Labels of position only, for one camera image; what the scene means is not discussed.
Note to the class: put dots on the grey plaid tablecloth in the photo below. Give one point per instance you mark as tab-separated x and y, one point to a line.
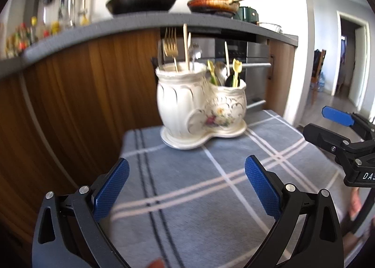
190	197

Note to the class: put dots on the grey stone countertop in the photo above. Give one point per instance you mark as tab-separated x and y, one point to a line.
88	29

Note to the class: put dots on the gas stove burner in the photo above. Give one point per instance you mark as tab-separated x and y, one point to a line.
224	14

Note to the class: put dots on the large water bottle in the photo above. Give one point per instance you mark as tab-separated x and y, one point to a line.
321	82

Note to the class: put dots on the narrow wooden cabinet door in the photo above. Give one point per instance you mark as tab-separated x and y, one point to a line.
281	80

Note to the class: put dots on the white door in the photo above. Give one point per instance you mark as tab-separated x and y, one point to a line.
359	65

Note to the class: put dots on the wooden chair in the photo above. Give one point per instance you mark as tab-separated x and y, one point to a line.
319	65

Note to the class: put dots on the row of condiment bottles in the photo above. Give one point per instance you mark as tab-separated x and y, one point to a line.
26	36

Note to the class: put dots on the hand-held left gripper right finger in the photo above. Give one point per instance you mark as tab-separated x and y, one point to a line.
262	189

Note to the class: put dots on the silver table knife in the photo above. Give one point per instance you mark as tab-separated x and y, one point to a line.
160	54

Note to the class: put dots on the silver spoon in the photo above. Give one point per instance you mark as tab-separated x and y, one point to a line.
221	71

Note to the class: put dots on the brown frying pan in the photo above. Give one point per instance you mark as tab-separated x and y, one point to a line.
211	2

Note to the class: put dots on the light bamboo chopstick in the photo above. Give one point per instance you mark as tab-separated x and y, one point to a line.
185	48

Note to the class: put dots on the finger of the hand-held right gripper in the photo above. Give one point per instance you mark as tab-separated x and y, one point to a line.
337	115
322	137

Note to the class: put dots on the hanging steel kitchen tool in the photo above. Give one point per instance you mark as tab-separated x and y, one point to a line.
62	5

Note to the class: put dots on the silver fork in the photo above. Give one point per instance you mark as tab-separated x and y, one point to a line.
195	51

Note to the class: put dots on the black spoon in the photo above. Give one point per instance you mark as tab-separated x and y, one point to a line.
230	79

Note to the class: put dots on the steel bowl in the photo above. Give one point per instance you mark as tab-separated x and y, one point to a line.
269	26

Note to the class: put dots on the yellow tulip shaped utensil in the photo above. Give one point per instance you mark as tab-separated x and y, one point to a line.
236	66

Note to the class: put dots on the person's left hand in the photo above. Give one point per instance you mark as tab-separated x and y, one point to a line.
156	263

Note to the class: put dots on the hanging yellow spatula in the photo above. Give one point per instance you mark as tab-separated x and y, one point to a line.
85	19

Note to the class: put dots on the person's right hand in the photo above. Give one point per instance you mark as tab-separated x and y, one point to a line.
355	203

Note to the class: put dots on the gold fork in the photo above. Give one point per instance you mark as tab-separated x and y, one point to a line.
170	45

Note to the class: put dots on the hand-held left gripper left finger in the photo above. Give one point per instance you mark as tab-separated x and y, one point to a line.
112	189

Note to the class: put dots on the stainless steel built-in oven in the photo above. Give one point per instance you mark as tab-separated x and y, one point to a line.
255	51

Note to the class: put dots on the green air fryer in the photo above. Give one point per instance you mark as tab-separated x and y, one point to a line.
247	14

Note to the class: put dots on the cream floral ceramic utensil holder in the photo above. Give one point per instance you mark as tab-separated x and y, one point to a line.
175	104

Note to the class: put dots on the wide wooden cabinet front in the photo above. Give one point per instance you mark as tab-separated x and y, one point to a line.
73	86

